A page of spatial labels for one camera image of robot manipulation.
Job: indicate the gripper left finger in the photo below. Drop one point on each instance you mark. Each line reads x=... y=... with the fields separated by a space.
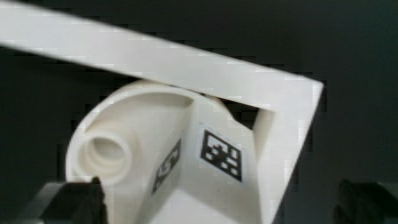
x=68 y=204

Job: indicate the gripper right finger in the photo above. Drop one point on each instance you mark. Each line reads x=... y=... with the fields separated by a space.
x=366 y=203

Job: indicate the white stool leg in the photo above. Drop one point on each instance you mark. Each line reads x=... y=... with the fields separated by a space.
x=205 y=183

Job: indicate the white right fence wall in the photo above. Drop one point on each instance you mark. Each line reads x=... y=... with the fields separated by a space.
x=281 y=128

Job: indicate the white fence wall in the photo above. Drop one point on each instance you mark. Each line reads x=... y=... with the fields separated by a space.
x=75 y=39
x=281 y=128

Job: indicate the white front fence wall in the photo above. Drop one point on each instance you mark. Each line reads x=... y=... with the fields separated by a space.
x=75 y=39

